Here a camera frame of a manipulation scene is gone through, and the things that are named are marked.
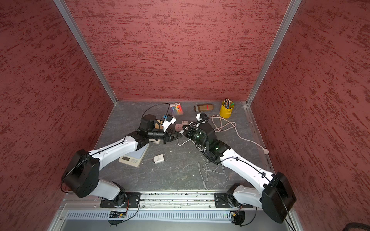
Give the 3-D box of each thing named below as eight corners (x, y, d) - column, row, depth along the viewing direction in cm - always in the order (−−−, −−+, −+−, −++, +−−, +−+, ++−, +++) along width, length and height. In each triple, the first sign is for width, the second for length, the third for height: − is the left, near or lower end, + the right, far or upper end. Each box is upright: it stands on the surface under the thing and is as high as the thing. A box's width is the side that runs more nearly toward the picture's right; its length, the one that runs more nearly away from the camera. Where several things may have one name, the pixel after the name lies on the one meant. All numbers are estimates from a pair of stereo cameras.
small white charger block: (155, 164, 88) (154, 163, 86) (153, 157, 91) (153, 156, 89) (164, 161, 90) (164, 159, 88) (163, 154, 93) (162, 153, 91)
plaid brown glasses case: (194, 112, 117) (194, 109, 114) (194, 106, 120) (194, 103, 118) (213, 112, 117) (213, 109, 114) (212, 106, 121) (213, 103, 118)
